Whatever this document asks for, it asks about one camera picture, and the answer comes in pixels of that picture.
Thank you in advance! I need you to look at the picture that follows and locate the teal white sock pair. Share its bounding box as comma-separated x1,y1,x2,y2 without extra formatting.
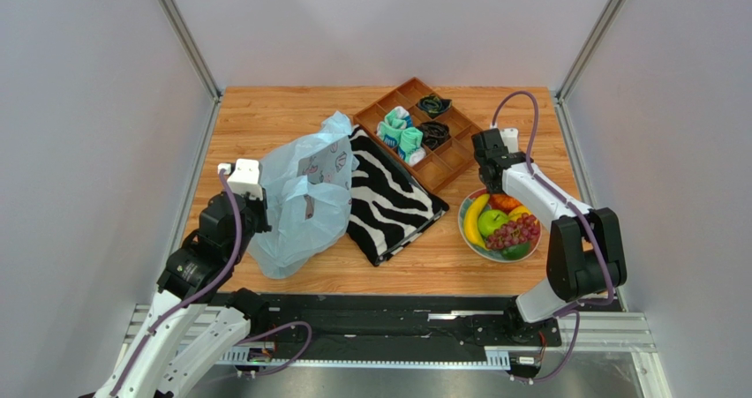
397,127,426,167

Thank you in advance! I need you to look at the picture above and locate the green apple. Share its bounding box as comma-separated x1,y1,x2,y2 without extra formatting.
478,209,509,237

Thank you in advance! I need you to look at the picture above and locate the fruit plate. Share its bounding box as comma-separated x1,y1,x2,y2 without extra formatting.
458,189,542,263

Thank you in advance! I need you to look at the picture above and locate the yellow banana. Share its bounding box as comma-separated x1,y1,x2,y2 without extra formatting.
462,193,490,250

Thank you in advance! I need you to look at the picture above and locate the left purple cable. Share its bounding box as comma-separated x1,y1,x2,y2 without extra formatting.
105,168,244,398

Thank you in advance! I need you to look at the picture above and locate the yellow lemon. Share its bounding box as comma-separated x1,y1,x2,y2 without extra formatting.
508,206,532,222

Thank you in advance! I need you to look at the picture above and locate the red orange peach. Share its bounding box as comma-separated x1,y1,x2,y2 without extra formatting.
488,193,522,214

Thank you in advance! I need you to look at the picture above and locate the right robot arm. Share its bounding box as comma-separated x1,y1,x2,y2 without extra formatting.
471,129,628,324

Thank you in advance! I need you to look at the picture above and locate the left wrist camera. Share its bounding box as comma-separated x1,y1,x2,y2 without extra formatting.
217,159,265,200

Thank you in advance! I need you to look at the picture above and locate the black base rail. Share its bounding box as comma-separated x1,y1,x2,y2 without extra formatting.
208,291,562,366

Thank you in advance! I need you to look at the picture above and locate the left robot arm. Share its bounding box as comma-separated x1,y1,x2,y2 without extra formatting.
93,186,271,397

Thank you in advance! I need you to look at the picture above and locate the light blue plastic bag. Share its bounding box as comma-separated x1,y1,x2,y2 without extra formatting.
247,111,358,280

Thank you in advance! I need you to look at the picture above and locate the zebra striped cushion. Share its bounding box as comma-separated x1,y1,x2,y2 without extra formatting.
346,127,449,267

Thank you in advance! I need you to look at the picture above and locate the purple grapes bunch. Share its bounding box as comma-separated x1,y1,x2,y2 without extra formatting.
485,213,540,251

